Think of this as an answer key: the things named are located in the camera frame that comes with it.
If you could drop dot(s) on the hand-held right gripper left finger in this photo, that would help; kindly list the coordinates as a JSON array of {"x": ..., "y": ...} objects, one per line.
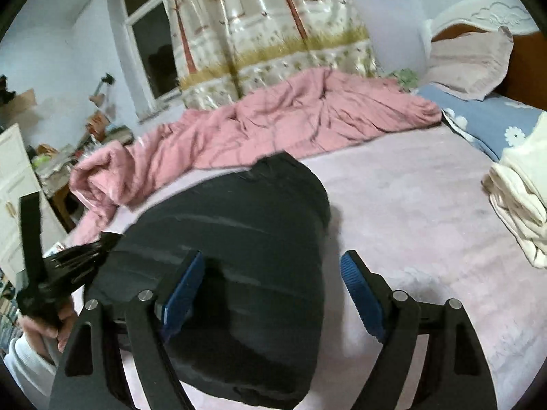
[{"x": 183, "y": 290}]

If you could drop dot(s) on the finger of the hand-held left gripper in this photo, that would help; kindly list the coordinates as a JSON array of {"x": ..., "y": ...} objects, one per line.
[
  {"x": 32, "y": 239},
  {"x": 81, "y": 254}
]

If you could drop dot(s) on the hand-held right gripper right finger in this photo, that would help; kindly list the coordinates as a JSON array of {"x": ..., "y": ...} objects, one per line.
[{"x": 363, "y": 294}]

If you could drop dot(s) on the black down jacket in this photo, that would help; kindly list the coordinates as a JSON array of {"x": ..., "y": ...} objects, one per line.
[{"x": 256, "y": 243}]

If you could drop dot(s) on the person's left forearm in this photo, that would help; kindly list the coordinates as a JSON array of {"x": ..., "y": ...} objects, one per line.
[{"x": 30, "y": 371}]

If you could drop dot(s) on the folded white clothes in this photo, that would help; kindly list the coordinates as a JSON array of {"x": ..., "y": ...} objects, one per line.
[{"x": 521, "y": 192}]

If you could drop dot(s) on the person's left hand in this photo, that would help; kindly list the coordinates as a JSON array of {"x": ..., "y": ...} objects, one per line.
[{"x": 38, "y": 333}]

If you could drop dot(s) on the wooden side table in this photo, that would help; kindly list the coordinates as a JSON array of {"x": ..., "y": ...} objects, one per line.
[{"x": 60, "y": 196}]

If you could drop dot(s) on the white cabinet door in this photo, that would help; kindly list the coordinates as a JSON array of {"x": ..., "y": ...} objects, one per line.
[{"x": 13, "y": 171}]

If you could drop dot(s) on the pink bed sheet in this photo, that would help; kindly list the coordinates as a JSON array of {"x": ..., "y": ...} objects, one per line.
[{"x": 406, "y": 205}]

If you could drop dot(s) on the cardboard box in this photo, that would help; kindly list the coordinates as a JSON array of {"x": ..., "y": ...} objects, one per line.
[{"x": 23, "y": 102}]

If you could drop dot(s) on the black desk lamp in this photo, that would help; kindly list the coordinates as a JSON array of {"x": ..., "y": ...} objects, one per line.
[{"x": 104, "y": 83}]

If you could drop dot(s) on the pink checked quilt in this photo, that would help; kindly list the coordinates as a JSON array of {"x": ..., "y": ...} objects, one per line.
[{"x": 277, "y": 124}]

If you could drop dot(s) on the blue flowered pillow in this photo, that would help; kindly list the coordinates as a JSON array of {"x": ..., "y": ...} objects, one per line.
[{"x": 483, "y": 115}]

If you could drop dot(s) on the white framed window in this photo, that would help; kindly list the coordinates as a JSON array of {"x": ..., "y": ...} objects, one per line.
[{"x": 158, "y": 51}]

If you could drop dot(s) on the green patterned cloth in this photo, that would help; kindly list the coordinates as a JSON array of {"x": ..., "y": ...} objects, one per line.
[{"x": 406, "y": 79}]

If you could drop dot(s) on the pale pink pillow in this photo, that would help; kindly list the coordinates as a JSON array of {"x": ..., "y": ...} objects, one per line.
[{"x": 466, "y": 68}]

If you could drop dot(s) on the tree print curtain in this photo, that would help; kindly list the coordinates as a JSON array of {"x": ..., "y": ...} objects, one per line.
[{"x": 256, "y": 30}]

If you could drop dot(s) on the white and wooden headboard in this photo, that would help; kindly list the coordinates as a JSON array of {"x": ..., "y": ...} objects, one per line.
[{"x": 525, "y": 64}]

